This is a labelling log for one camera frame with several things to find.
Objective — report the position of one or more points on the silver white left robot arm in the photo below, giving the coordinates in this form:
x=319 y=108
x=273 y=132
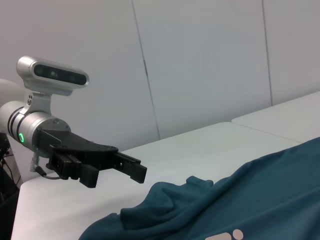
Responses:
x=30 y=125

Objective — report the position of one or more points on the silver left camera mount bracket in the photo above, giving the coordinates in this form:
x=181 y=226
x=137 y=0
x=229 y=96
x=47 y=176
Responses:
x=40 y=103

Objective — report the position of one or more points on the black equipment frame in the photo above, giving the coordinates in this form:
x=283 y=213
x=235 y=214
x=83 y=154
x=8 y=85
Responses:
x=6 y=212

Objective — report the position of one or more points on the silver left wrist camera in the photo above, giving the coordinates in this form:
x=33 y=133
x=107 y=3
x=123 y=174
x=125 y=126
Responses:
x=52 y=73

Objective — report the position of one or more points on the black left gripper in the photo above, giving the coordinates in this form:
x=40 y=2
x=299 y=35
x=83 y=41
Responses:
x=70 y=147

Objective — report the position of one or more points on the teal t-shirt with FREE print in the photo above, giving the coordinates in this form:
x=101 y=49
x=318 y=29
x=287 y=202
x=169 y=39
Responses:
x=250 y=195

